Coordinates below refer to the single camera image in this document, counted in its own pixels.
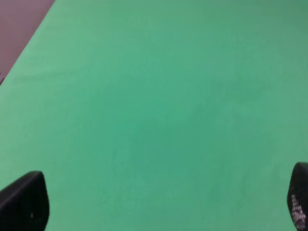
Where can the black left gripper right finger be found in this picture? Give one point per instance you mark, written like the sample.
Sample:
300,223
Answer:
297,197

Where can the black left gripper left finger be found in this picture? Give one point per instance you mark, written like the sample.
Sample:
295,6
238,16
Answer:
24,204

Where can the green tablecloth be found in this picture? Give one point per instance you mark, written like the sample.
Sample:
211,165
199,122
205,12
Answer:
161,115

